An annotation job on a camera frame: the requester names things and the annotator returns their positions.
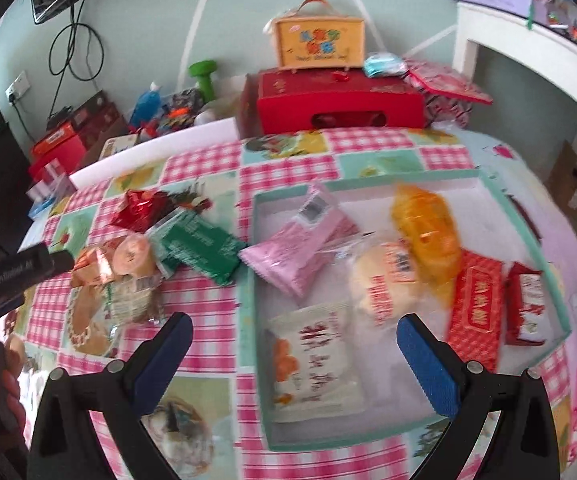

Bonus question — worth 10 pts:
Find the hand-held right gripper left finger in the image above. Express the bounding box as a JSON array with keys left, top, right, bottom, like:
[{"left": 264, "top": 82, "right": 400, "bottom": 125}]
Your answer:
[{"left": 27, "top": 311, "right": 194, "bottom": 480}]

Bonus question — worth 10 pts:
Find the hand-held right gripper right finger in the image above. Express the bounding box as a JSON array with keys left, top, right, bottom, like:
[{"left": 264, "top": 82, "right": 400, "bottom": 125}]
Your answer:
[{"left": 396, "top": 313, "right": 562, "bottom": 480}]

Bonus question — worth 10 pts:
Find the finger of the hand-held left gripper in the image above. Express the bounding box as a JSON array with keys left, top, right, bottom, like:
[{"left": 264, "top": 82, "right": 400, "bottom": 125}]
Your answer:
[{"left": 43, "top": 251, "right": 75, "bottom": 274}]

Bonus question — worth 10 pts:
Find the orange snack packet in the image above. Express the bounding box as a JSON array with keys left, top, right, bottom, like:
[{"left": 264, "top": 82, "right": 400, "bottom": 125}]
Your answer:
[{"left": 71, "top": 240, "right": 119, "bottom": 288}]

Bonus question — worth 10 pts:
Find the teal cardboard tray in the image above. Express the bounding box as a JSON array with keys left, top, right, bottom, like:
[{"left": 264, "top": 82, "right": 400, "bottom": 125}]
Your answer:
[{"left": 252, "top": 167, "right": 572, "bottom": 453}]

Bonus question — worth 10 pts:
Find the round cake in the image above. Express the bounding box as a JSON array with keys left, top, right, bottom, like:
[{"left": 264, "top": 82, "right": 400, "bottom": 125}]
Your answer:
[{"left": 113, "top": 235, "right": 156, "bottom": 277}]

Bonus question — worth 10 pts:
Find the long red patterned packet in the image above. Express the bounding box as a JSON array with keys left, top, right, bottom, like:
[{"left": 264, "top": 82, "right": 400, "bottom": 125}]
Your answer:
[{"left": 446, "top": 250, "right": 507, "bottom": 373}]

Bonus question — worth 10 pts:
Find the red foil snack packet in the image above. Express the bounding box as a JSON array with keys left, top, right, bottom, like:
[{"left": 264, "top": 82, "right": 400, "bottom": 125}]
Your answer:
[{"left": 110, "top": 189, "right": 169, "bottom": 233}]

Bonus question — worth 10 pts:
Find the bread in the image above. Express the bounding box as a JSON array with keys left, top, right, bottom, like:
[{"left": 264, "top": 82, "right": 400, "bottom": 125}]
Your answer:
[{"left": 349, "top": 240, "right": 424, "bottom": 331}]

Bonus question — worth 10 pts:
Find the small green snack packet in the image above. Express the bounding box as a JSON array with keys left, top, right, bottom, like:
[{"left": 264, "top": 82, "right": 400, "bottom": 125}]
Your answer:
[{"left": 153, "top": 247, "right": 176, "bottom": 279}]

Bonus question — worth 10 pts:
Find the white packet with orange print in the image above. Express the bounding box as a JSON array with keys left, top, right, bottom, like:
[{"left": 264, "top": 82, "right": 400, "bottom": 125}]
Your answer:
[{"left": 267, "top": 300, "right": 367, "bottom": 423}]

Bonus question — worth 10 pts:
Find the red-brown biscuit packet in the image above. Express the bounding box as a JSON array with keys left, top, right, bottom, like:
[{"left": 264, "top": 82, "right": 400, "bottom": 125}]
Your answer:
[{"left": 503, "top": 261, "right": 549, "bottom": 346}]

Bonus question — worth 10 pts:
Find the large green snack packet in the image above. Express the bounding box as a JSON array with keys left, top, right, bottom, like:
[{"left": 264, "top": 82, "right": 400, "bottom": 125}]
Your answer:
[{"left": 148, "top": 210, "right": 247, "bottom": 287}]

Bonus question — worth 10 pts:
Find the yellow translucent snack packet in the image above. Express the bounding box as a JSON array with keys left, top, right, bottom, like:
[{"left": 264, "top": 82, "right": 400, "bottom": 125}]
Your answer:
[{"left": 391, "top": 184, "right": 464, "bottom": 308}]

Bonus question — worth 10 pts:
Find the pink snack packet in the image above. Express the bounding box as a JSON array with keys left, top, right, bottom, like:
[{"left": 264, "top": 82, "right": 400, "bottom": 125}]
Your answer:
[{"left": 238, "top": 182, "right": 362, "bottom": 298}]

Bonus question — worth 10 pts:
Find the person's left hand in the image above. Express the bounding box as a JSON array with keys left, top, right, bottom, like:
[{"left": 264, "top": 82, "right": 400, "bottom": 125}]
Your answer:
[{"left": 3, "top": 349, "right": 21, "bottom": 414}]

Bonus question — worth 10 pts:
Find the pink checkered tablecloth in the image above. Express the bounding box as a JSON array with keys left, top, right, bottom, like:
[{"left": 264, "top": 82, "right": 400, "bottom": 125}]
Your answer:
[{"left": 0, "top": 127, "right": 577, "bottom": 480}]

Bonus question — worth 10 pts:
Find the blue and white box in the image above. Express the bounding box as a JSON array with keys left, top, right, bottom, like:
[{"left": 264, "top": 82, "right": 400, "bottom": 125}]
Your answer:
[{"left": 27, "top": 195, "right": 59, "bottom": 220}]

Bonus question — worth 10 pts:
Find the clear plastic box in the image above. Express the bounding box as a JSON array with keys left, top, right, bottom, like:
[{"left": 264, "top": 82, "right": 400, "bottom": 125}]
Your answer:
[{"left": 26, "top": 157, "right": 76, "bottom": 201}]

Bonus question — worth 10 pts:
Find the orange box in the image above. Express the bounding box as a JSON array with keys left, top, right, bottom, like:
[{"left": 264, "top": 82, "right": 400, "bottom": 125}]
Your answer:
[{"left": 31, "top": 122, "right": 76, "bottom": 158}]

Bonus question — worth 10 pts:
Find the dark brown box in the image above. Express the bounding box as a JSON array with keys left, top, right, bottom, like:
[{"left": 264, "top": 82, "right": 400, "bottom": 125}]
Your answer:
[{"left": 71, "top": 91, "right": 126, "bottom": 146}]

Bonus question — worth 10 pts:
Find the blue bottle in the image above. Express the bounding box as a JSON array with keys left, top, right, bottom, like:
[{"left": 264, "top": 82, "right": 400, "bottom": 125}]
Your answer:
[{"left": 128, "top": 82, "right": 164, "bottom": 128}]

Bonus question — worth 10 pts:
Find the patterned pouch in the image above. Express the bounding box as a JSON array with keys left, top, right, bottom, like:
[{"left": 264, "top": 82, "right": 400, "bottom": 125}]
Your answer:
[{"left": 161, "top": 87, "right": 204, "bottom": 126}]

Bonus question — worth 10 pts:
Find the green dumbbell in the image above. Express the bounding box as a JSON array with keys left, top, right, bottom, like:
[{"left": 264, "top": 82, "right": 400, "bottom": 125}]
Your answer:
[{"left": 188, "top": 61, "right": 219, "bottom": 103}]

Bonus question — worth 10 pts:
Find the cardboard box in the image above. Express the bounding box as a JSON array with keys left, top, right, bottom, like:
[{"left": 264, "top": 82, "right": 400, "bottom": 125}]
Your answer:
[{"left": 549, "top": 140, "right": 577, "bottom": 211}]

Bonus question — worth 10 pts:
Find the red gift box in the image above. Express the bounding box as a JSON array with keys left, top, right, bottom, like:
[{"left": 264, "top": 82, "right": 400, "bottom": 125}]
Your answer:
[{"left": 236, "top": 69, "right": 427, "bottom": 137}]

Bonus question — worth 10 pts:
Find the red patterned box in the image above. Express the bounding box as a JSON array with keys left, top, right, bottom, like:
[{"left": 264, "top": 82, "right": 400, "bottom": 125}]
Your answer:
[{"left": 406, "top": 60, "right": 494, "bottom": 126}]

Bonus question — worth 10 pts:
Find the wet wipes pack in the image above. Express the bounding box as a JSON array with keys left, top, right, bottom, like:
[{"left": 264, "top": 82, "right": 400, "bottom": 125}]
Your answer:
[{"left": 363, "top": 52, "right": 407, "bottom": 78}]

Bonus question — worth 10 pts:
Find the white shelf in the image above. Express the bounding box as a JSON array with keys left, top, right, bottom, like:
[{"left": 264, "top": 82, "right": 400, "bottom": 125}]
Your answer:
[{"left": 451, "top": 0, "right": 577, "bottom": 131}]

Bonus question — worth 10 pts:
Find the wall power outlet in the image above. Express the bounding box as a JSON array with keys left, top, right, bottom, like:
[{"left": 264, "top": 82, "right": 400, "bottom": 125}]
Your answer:
[{"left": 6, "top": 74, "right": 32, "bottom": 106}]

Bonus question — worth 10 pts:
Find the black cable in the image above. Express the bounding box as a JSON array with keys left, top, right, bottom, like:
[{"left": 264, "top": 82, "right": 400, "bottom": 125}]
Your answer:
[{"left": 46, "top": 7, "right": 104, "bottom": 121}]

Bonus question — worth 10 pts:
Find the yellow gift box with handle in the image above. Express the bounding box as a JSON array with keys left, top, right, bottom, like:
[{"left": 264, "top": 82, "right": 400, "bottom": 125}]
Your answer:
[{"left": 267, "top": 0, "right": 367, "bottom": 72}]

